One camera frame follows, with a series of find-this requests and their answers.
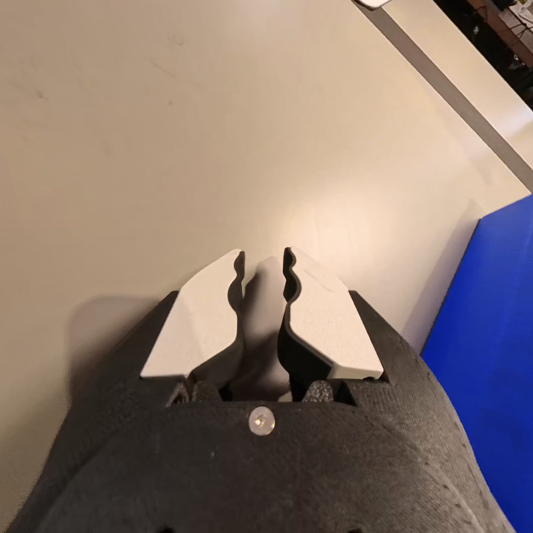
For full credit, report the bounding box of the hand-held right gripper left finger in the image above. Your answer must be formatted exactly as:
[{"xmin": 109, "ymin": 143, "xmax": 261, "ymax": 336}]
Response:
[{"xmin": 139, "ymin": 248, "xmax": 247, "ymax": 390}]

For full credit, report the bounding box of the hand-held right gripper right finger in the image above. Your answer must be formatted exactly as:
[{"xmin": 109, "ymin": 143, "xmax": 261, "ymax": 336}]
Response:
[{"xmin": 276, "ymin": 246, "xmax": 384, "ymax": 402}]

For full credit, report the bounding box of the blue board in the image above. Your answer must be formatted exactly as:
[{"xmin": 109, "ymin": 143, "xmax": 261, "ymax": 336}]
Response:
[{"xmin": 421, "ymin": 193, "xmax": 533, "ymax": 533}]

